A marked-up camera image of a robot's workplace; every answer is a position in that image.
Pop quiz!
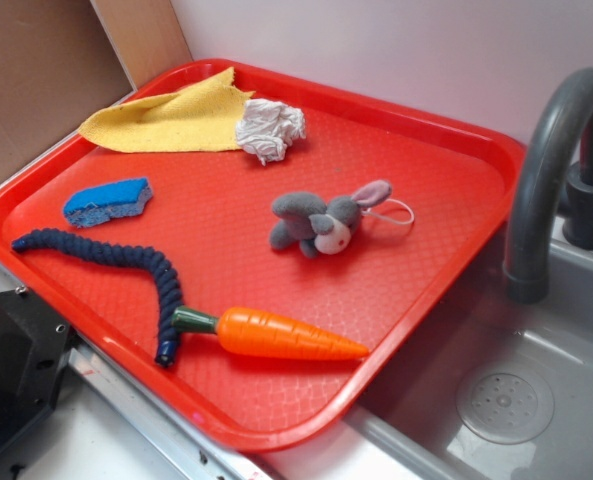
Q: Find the red plastic tray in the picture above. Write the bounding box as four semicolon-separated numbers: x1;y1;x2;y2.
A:
0;64;524;452

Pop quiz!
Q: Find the brown cardboard panel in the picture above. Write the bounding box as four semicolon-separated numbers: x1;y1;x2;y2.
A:
0;1;192;185

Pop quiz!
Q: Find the navy blue braided rope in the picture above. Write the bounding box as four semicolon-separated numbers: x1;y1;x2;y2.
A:
10;228;186;369

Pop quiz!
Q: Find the blue sponge piece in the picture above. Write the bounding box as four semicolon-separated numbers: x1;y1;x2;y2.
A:
63;178;153;228

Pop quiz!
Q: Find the grey sink faucet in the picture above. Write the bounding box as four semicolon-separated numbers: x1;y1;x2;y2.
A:
503;67;593;304

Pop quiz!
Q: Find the crumpled white paper towel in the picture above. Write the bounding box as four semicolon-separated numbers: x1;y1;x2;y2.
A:
235;99;306;166

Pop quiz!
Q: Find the sink drain strainer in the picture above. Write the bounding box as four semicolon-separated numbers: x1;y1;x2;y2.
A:
456;361;555;445

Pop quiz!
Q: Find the orange toy carrot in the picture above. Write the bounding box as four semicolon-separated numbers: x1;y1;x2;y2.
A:
171;307;370;361

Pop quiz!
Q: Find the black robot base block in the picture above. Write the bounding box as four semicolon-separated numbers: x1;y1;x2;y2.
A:
0;290;73;456

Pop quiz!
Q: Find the grey plastic sink basin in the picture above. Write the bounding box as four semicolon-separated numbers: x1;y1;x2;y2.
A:
346;234;593;479

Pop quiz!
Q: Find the grey plush bunny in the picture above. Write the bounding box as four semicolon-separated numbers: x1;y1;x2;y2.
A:
269;179;415;259

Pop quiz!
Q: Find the yellow cloth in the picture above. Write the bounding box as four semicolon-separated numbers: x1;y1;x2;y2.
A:
78;67;254;153

